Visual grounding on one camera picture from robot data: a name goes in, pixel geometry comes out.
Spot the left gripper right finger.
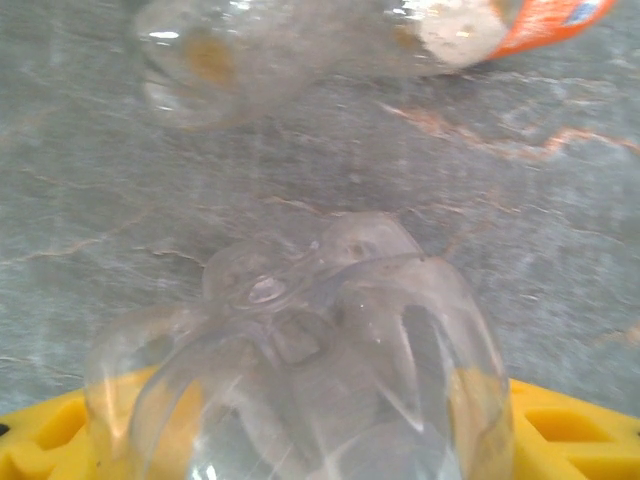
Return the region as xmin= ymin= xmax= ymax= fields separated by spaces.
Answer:
xmin=505 ymin=378 xmax=640 ymax=480

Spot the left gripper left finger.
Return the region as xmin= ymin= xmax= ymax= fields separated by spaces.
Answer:
xmin=0 ymin=367 xmax=166 ymax=480

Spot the blue label cola bottle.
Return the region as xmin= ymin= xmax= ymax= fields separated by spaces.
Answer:
xmin=84 ymin=212 xmax=516 ymax=480

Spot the orange label plastic bottle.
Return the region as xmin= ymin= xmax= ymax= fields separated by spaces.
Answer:
xmin=132 ymin=0 xmax=621 ymax=131

